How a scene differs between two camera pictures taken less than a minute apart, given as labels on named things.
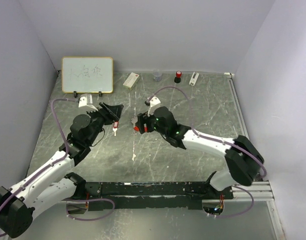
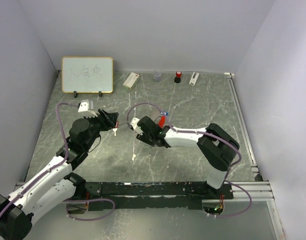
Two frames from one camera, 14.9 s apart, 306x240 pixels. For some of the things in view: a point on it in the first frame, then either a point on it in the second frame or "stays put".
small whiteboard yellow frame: (87, 74) stays put
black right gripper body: (152, 125) -> (146, 138)
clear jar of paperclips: (157, 75) stays put
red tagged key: (115, 128) stays put
